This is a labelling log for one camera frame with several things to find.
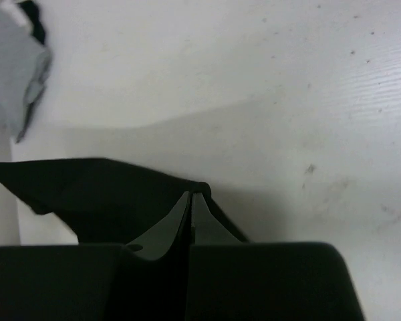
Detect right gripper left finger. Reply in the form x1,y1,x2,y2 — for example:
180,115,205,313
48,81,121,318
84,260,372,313
0,193,191,320

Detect folded white tank top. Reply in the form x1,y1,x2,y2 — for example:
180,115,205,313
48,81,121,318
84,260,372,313
0,0,30,27

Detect folded black tank top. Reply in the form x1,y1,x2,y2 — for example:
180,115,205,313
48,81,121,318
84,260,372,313
18,1,46,45

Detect folded grey tank top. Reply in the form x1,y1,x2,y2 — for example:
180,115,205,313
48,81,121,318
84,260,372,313
0,1,52,142

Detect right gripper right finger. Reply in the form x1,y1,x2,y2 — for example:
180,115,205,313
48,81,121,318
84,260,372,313
188,194,364,320

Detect black tank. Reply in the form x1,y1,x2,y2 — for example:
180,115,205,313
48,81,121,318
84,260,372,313
0,158,247,244
18,1,46,45

